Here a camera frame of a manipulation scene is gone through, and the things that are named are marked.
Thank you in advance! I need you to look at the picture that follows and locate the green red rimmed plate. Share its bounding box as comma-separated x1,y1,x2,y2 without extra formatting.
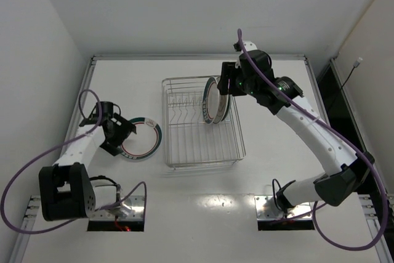
120,117,163,161
202,76,220,124

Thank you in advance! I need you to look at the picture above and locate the white grey rimmed plate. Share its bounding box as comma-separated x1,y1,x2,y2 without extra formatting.
213,95,231,124

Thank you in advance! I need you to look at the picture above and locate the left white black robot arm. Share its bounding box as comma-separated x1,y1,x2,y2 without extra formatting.
39,101,137,221

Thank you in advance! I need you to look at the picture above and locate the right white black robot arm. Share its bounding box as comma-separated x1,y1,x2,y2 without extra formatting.
218,50,374,213

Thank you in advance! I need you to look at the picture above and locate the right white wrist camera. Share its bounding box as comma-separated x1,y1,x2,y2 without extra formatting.
233,41,257,52

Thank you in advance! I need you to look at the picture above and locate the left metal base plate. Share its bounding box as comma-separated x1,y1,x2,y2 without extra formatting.
89,196,145,222

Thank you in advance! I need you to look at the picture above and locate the metal base plate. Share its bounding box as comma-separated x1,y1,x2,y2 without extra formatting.
89,196,145,222
254,195,312,222

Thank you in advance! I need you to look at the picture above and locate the metal wire dish rack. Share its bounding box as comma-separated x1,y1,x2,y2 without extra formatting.
162,76,246,169

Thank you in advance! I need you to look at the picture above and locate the black cable white connector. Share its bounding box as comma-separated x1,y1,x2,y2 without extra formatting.
339,57,363,92

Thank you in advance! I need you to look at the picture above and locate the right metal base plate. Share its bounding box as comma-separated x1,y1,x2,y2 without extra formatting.
254,195,312,222

